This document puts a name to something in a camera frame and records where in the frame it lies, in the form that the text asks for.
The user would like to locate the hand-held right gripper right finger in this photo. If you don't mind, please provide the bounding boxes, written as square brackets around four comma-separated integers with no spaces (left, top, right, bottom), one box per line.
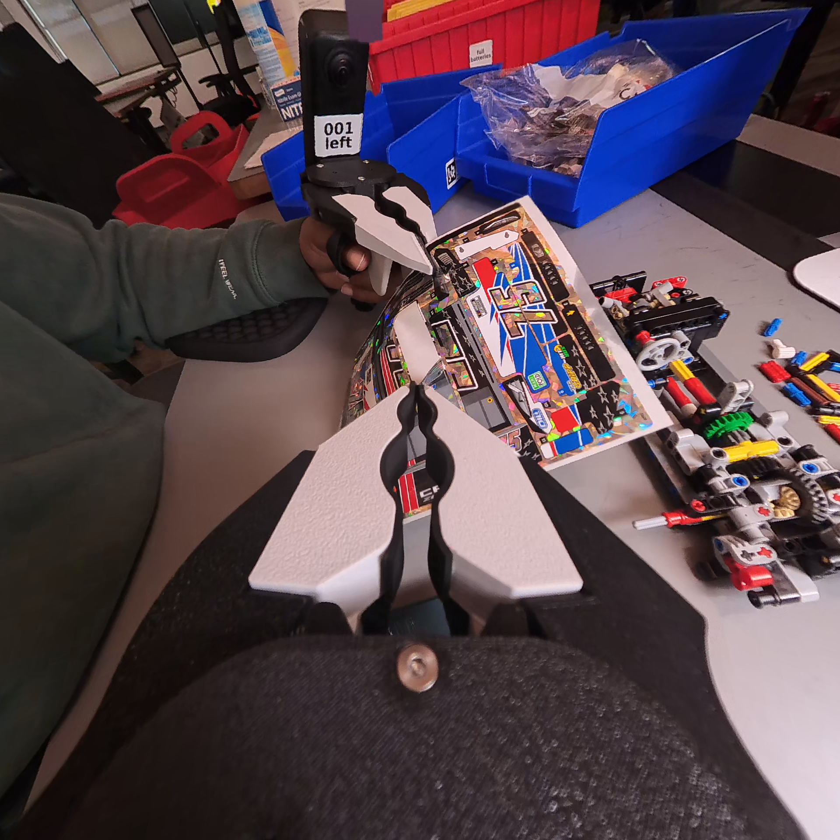
[420,386,585,636]

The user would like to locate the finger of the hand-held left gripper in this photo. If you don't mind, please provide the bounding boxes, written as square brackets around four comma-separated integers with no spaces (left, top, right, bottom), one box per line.
[384,185,439,249]
[331,192,435,277]

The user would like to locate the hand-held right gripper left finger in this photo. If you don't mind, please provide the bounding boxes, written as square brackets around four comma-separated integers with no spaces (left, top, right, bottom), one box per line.
[248,384,421,636]

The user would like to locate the holographic lego sticker sheet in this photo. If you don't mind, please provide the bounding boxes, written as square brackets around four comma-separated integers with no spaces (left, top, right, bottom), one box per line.
[340,196,675,521]

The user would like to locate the person's left forearm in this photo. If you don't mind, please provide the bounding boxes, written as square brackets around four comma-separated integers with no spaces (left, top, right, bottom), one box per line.
[0,193,330,363]

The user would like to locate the clear bags of lego parts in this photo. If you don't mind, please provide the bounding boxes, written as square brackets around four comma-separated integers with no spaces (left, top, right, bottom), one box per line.
[459,39,680,179]

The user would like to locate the partly built lego car chassis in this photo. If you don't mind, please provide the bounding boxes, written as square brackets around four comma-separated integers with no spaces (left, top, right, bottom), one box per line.
[589,274,840,608]

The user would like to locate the pile of loose lego pieces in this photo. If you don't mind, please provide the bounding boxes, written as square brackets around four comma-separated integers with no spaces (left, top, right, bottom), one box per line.
[761,318,840,444]

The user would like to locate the person's left hand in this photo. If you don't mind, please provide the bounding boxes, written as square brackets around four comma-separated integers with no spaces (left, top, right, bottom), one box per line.
[298,215,389,307]

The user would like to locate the nitrile gloves box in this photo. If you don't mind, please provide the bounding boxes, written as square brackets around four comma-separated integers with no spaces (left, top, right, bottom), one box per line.
[235,0,291,109]

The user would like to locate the red storage bin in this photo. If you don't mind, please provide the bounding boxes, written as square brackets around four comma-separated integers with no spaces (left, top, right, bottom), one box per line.
[367,0,601,88]

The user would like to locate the red plastic container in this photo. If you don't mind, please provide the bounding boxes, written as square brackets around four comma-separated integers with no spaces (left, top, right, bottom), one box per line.
[113,110,252,229]

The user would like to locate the white book stand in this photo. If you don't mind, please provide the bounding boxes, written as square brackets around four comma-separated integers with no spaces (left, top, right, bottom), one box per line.
[793,248,840,309]

